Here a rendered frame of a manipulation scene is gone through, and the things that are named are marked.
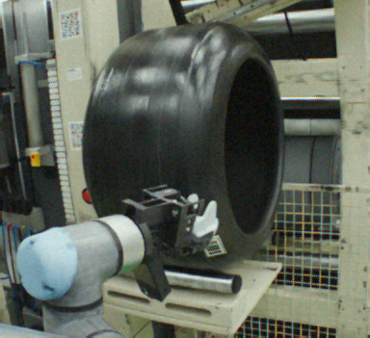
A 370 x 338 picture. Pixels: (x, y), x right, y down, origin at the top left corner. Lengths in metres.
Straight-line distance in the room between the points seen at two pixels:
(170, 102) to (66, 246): 0.42
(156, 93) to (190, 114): 0.08
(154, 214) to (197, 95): 0.31
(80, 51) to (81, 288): 0.77
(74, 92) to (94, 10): 0.22
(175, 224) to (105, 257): 0.14
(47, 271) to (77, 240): 0.06
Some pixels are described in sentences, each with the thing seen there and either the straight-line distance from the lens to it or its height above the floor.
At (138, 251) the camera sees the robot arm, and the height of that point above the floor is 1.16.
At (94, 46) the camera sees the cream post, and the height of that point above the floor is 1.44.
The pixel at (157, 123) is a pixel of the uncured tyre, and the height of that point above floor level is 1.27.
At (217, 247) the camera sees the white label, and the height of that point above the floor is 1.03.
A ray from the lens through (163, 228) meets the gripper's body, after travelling 0.65.
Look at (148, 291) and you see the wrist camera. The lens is 0.70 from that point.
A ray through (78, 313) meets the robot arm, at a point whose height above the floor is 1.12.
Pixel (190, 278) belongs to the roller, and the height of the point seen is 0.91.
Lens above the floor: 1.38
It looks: 12 degrees down
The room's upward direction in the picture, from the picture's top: 5 degrees counter-clockwise
